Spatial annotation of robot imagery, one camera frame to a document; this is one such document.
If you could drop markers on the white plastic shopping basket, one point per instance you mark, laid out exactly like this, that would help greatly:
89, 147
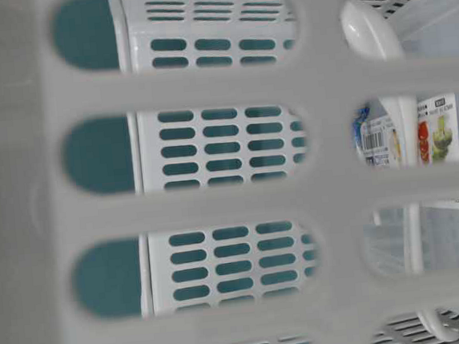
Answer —
46, 223

